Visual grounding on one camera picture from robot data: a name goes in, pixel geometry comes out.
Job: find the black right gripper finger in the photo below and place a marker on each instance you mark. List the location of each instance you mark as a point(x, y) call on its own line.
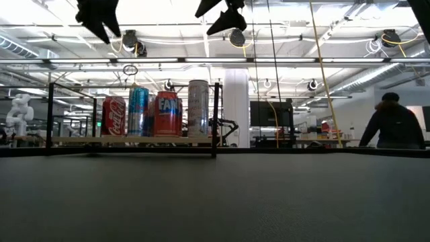
point(231, 18)
point(208, 6)

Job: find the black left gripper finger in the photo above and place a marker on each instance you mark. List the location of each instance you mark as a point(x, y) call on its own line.
point(110, 13)
point(90, 17)

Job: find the silver slim beverage can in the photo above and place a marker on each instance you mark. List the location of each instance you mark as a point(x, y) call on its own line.
point(198, 107)

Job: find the blue silver Red Bull can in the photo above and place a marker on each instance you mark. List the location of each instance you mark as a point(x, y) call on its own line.
point(138, 111)

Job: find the red Coca-Cola can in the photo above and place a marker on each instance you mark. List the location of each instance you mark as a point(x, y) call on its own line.
point(114, 116)

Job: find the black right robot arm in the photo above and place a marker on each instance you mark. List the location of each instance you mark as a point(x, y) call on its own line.
point(422, 15)

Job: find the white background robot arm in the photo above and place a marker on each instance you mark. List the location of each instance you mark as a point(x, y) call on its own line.
point(19, 114)

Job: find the black background robot arm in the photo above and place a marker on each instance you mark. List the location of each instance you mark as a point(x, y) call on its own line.
point(230, 127)

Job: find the black-framed wooden shelf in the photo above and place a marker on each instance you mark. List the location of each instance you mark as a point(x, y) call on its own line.
point(84, 139)

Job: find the white pillar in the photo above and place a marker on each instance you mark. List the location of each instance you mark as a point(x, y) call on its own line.
point(236, 107)

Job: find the black monitor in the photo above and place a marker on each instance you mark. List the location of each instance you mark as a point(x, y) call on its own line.
point(268, 114)

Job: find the person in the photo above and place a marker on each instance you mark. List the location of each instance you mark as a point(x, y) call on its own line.
point(393, 124)

